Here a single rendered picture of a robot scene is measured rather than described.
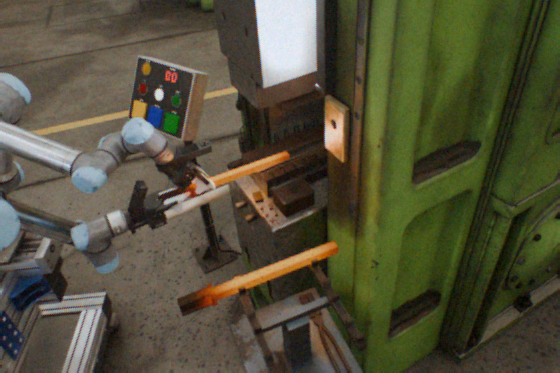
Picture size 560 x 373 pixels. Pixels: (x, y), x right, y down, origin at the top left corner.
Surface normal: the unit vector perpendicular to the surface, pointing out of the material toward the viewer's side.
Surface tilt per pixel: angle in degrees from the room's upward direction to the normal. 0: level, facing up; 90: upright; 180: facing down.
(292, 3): 90
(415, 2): 89
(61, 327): 0
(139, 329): 0
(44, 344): 0
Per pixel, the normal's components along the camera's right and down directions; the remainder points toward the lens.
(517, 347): -0.07, -0.79
